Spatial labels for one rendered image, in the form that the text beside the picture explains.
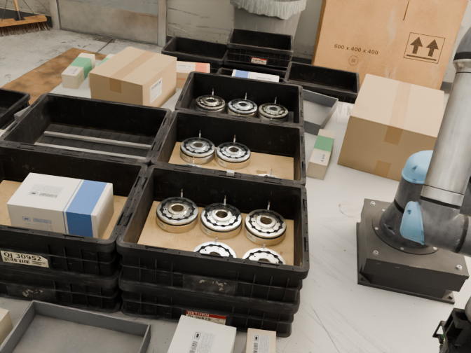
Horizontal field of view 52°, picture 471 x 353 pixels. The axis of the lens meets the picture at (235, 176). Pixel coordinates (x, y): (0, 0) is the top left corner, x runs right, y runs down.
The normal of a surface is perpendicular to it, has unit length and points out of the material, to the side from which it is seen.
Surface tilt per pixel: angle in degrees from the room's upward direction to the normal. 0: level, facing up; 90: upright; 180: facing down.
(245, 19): 94
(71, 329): 0
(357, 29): 79
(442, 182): 61
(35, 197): 0
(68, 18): 90
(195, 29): 90
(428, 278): 90
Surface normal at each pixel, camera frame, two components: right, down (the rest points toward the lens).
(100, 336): 0.10, -0.81
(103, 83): -0.31, 0.53
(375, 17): -0.16, 0.40
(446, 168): -0.50, -0.04
